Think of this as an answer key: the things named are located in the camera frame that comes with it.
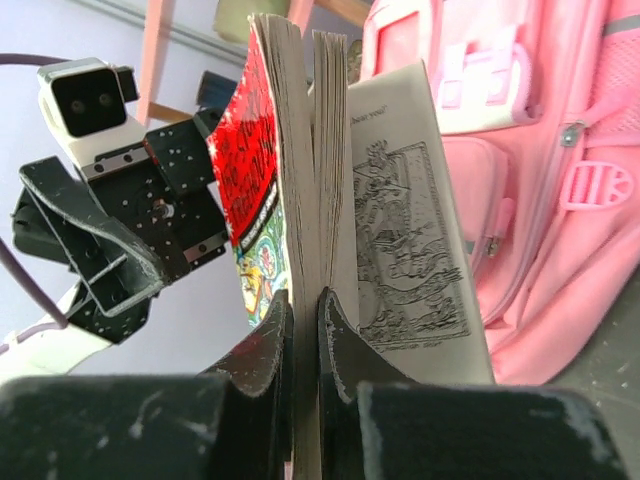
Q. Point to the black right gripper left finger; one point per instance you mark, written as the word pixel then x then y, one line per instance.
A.
pixel 227 423

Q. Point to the pale green mug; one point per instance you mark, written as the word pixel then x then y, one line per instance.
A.
pixel 231 19

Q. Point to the dark blue mug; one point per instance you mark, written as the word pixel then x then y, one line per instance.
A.
pixel 214 91

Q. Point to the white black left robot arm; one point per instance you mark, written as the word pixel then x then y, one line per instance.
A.
pixel 48 348

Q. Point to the red colourful comic book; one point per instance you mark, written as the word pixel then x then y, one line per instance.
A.
pixel 325 186

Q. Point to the pink three-tier wooden shelf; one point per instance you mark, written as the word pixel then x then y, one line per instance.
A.
pixel 157 27

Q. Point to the pink student backpack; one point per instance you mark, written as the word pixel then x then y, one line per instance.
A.
pixel 538 108

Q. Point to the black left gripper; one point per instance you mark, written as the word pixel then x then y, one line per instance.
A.
pixel 134 222

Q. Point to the patterned ceramic bowl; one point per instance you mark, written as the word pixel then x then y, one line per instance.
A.
pixel 354 61

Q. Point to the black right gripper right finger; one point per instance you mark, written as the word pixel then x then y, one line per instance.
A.
pixel 377 423

